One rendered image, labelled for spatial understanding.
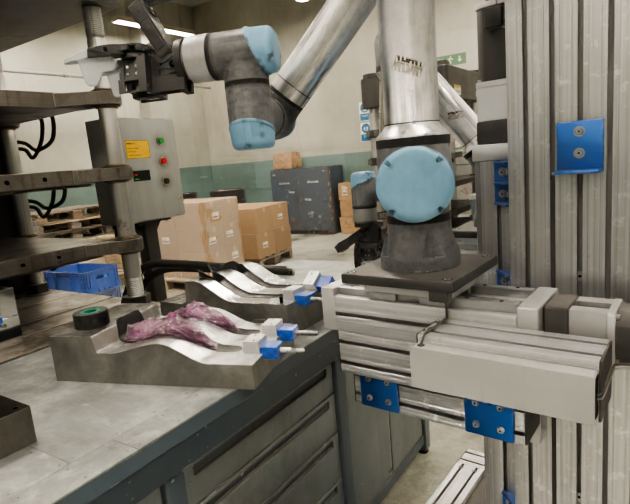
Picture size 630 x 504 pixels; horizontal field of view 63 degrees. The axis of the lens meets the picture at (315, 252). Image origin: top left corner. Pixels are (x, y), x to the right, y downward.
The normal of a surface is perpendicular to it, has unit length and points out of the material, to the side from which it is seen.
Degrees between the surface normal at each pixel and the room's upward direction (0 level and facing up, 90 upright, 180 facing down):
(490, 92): 90
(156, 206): 90
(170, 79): 82
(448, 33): 90
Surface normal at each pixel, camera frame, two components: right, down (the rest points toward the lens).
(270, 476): 0.83, 0.03
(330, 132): -0.55, 0.20
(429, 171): -0.18, 0.32
